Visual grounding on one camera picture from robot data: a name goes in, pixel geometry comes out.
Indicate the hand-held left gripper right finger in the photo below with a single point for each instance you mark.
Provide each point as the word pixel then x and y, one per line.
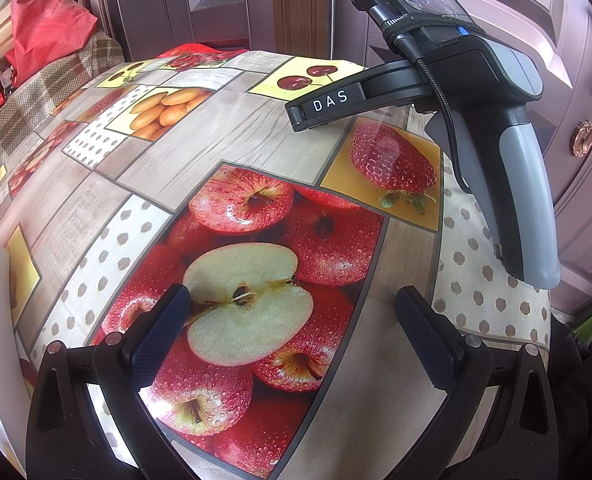
pixel 425 345

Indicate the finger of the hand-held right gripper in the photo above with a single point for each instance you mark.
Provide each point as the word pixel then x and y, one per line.
pixel 326 106

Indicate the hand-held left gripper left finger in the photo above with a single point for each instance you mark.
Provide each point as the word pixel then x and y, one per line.
pixel 163 330

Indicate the flat red printed bag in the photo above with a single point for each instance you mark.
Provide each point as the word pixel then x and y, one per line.
pixel 191 50

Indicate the fruit print tablecloth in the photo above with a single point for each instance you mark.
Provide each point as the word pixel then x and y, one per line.
pixel 186 160

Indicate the brown panelled door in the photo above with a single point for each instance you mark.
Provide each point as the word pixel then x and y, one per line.
pixel 216 0

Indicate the plaid covered bench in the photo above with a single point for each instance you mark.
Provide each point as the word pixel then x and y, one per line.
pixel 36 90

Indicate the pink-red nonwoven bag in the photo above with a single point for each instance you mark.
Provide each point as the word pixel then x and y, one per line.
pixel 46 30

